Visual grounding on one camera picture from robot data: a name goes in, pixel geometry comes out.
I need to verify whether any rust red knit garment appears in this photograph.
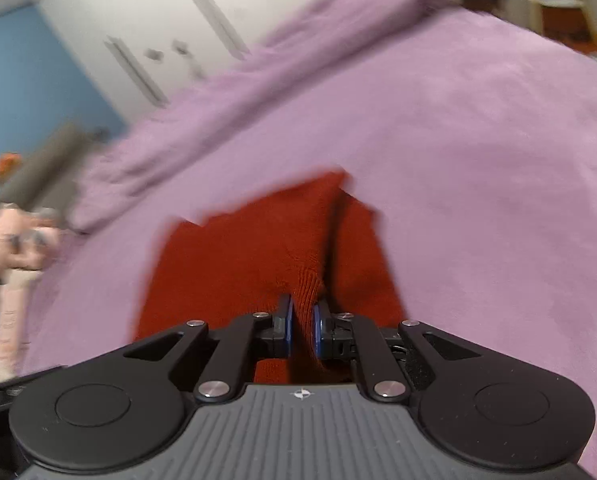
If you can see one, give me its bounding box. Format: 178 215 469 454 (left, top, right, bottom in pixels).
132 170 410 387

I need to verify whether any purple bed sheet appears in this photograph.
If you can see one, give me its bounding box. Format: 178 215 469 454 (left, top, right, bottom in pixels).
18 7 597 480

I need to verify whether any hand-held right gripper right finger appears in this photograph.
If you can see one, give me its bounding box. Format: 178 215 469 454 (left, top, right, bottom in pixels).
311 300 483 404

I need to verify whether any white wardrobe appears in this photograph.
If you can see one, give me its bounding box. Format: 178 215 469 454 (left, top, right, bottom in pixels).
0 0 421 123

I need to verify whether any pink plush toy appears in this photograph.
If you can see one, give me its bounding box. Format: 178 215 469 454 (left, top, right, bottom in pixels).
0 202 63 387

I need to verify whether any purple crumpled blanket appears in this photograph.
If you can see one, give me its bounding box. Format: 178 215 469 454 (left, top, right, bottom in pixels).
71 0 461 233

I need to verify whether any orange plush toy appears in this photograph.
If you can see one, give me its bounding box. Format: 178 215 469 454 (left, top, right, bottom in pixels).
0 152 23 182

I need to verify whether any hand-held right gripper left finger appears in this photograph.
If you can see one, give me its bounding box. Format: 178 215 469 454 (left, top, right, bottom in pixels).
122 294 295 404

